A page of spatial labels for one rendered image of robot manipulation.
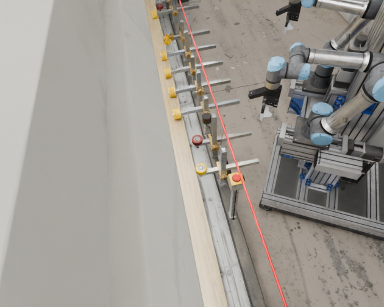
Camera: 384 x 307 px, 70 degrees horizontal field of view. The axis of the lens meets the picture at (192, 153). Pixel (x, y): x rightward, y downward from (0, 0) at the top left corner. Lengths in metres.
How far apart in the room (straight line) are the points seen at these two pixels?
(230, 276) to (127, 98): 1.78
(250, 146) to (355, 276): 1.51
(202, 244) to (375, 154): 1.23
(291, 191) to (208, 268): 1.28
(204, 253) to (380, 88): 1.19
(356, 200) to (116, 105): 2.68
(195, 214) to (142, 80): 1.54
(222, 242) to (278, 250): 0.80
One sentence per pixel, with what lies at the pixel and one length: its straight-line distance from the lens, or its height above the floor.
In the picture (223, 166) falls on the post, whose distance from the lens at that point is 1.81.
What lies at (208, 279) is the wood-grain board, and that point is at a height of 0.90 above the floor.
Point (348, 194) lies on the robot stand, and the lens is 2.80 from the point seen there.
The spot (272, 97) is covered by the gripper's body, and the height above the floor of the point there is 1.45.
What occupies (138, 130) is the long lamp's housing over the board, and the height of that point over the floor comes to 2.38.
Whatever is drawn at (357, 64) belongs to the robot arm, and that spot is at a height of 1.61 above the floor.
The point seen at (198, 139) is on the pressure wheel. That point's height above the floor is 0.90.
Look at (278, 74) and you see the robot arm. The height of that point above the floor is 1.62.
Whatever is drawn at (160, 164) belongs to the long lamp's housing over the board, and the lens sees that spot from 0.17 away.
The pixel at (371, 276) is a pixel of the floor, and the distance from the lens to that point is 2.83.
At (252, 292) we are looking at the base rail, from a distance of 1.83.
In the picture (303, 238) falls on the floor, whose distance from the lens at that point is 2.73.
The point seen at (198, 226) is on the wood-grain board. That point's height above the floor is 0.90.
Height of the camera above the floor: 2.50
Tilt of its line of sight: 55 degrees down
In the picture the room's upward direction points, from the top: 8 degrees counter-clockwise
